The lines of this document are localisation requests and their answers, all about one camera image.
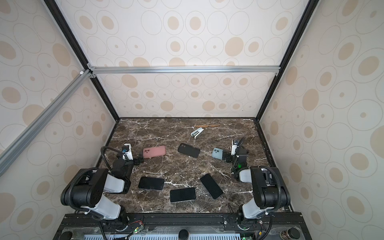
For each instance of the light blue phone case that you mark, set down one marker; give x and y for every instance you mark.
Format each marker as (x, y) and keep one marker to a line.
(217, 153)

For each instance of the black phone case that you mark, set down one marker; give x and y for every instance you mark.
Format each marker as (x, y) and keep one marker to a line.
(189, 150)

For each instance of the horizontal aluminium rail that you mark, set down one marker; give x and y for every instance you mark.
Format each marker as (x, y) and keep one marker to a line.
(180, 70)

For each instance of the pink phone case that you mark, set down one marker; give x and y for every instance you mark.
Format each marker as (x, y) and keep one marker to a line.
(154, 152)

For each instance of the black knob centre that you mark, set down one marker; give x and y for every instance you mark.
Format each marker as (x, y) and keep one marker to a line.
(183, 235)

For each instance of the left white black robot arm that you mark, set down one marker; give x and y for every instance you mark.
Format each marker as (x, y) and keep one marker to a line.
(86, 191)

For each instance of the black phone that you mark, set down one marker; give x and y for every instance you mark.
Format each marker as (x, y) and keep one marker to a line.
(182, 195)
(212, 187)
(150, 183)

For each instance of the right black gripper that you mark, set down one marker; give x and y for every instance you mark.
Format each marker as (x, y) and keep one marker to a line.
(229, 157)

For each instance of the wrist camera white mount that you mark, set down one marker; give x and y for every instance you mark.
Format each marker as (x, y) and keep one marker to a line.
(235, 144)
(127, 152)

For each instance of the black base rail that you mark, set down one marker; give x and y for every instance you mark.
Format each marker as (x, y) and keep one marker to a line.
(206, 226)

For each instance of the round button right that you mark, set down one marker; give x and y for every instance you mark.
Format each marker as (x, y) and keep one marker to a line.
(290, 234)

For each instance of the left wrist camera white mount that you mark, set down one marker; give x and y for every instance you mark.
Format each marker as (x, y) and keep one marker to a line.
(127, 152)

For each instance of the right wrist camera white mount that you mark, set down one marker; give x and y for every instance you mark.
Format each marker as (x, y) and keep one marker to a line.
(235, 144)

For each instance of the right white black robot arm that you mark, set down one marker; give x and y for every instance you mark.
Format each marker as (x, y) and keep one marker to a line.
(270, 192)

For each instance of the white stapler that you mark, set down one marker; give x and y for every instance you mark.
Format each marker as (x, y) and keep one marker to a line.
(197, 132)

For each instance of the diagonal aluminium rail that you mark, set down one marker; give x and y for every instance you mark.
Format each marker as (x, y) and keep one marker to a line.
(25, 138)

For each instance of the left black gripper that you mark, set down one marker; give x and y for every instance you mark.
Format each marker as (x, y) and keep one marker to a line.
(135, 160)

